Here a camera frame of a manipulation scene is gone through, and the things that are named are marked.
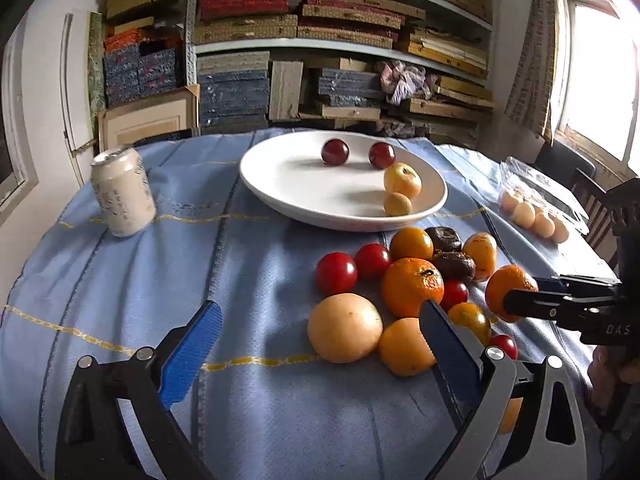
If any group of pale loquats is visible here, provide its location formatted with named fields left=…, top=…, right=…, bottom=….
left=500, top=189, right=571, bottom=244

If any patterned curtain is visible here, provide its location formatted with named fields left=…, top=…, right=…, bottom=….
left=505, top=0, right=561, bottom=136

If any pale orange loquat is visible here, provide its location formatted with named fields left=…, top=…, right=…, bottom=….
left=378, top=317, right=438, bottom=377
left=497, top=396, right=524, bottom=435

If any clear plastic clamshell box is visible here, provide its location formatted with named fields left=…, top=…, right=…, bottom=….
left=498, top=156, right=591, bottom=245

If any red cherry tomato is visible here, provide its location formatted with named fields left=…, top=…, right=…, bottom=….
left=487, top=334, right=519, bottom=361
left=354, top=243, right=392, bottom=282
left=315, top=252, right=358, bottom=297
left=440, top=280, right=470, bottom=312

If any yellow tomato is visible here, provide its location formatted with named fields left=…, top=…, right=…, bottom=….
left=446, top=302, right=492, bottom=347

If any white beverage can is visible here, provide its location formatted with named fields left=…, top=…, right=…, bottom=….
left=90, top=146, right=157, bottom=238

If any pink cloth bag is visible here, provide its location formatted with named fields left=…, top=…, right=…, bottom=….
left=377, top=59, right=438, bottom=106

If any grey framed window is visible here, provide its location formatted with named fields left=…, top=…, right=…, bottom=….
left=0, top=20, right=40, bottom=221

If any person's right hand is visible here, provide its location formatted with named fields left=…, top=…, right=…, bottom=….
left=586, top=346, right=626, bottom=413

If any white metal shelf rack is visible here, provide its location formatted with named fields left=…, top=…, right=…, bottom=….
left=184, top=0, right=501, bottom=136

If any stack of dark blue boxes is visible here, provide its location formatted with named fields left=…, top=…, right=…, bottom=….
left=197, top=67, right=271, bottom=133
left=317, top=67, right=386, bottom=108

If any dark wooden chair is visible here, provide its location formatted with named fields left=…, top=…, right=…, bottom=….
left=534, top=139, right=623, bottom=261

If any stack of woven tan boxes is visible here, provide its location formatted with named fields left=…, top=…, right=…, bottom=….
left=192, top=0, right=427, bottom=50

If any bright wooden framed window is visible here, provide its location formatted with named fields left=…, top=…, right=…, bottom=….
left=550, top=0, right=640, bottom=161

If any stack of blue orange boxes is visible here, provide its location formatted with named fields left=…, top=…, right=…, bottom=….
left=102, top=27, right=183, bottom=108

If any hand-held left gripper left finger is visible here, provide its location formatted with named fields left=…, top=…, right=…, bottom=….
left=54, top=300, right=223, bottom=480

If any dark red plum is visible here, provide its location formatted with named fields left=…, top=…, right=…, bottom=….
left=321, top=138, right=350, bottom=166
left=368, top=142, right=397, bottom=170

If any green marble slab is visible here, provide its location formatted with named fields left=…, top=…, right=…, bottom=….
left=87, top=11, right=107, bottom=111

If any light blue tablecloth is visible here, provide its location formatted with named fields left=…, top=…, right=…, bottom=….
left=0, top=127, right=621, bottom=480

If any orange mandarin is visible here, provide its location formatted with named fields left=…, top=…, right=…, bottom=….
left=381, top=257, right=445, bottom=318
left=485, top=264, right=540, bottom=323

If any small yellow loquat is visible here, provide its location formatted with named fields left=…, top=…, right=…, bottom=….
left=383, top=192, right=413, bottom=218

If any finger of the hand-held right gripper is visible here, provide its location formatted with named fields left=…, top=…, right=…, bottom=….
left=502, top=287, right=618, bottom=323
left=537, top=274, right=622, bottom=297

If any dark brown water chestnut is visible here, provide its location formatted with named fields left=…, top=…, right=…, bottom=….
left=431, top=252, right=477, bottom=283
left=425, top=226, right=463, bottom=254

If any orange tomato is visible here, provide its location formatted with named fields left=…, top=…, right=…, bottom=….
left=389, top=227, right=434, bottom=262

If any spotted orange loquat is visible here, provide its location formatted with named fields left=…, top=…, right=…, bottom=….
left=462, top=232, right=498, bottom=282

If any pale yellow loquat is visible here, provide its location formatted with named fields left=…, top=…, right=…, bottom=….
left=307, top=294, right=384, bottom=364

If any white plate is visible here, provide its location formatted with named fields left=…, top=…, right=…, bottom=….
left=239, top=131, right=448, bottom=233

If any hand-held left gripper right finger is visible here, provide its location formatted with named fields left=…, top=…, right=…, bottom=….
left=419, top=299, right=590, bottom=480

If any grey cardboard slab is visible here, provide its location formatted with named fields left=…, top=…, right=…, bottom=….
left=270, top=60, right=304, bottom=121

